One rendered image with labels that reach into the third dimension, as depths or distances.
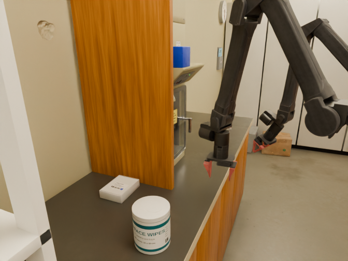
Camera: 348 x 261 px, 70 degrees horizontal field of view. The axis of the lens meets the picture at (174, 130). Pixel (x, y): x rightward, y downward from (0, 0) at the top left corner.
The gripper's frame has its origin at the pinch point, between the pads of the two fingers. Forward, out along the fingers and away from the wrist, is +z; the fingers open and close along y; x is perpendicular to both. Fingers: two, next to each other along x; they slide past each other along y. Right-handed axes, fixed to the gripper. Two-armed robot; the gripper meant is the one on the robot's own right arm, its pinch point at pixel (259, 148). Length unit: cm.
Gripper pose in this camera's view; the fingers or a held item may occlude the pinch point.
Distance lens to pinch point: 150.1
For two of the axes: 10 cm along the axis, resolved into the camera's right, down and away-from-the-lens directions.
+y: -7.6, 2.2, -6.1
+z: -3.2, 7.0, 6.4
